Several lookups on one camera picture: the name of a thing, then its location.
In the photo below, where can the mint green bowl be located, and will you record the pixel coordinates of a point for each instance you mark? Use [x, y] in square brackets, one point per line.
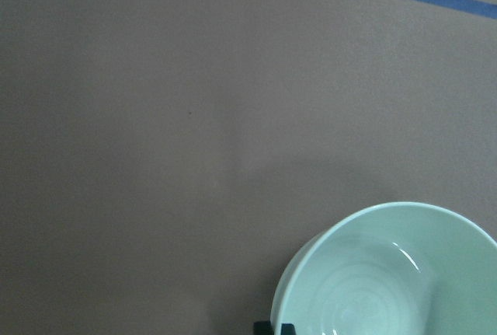
[394, 268]

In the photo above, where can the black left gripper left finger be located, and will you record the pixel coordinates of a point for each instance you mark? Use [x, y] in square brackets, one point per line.
[262, 328]

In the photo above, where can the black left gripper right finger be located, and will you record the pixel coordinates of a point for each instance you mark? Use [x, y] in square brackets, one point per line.
[287, 329]

